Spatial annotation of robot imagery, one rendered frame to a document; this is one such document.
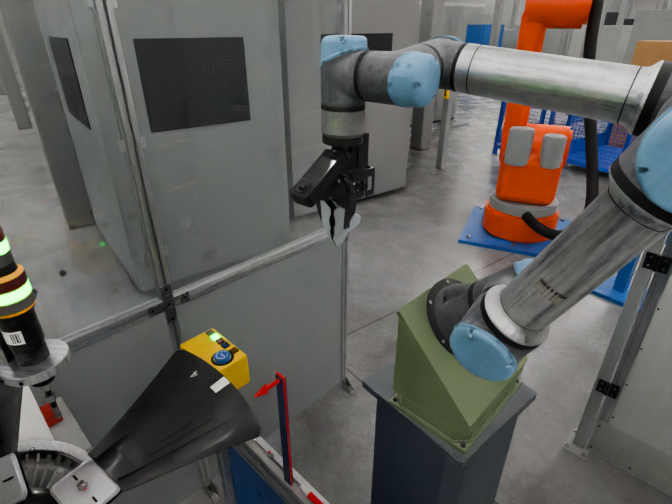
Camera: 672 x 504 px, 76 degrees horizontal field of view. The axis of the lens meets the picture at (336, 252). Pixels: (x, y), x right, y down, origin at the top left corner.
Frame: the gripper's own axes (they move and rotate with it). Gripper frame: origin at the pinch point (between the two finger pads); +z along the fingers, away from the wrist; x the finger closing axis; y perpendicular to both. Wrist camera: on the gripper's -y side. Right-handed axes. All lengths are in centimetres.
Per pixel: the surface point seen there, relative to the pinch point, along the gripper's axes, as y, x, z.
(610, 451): 128, -52, 135
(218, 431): -31.3, -3.5, 22.9
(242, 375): -10.9, 21.2, 41.1
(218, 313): 11, 70, 58
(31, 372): -51, -2, -3
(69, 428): -45, 53, 57
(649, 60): 756, 90, 11
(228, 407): -27.5, -0.9, 22.3
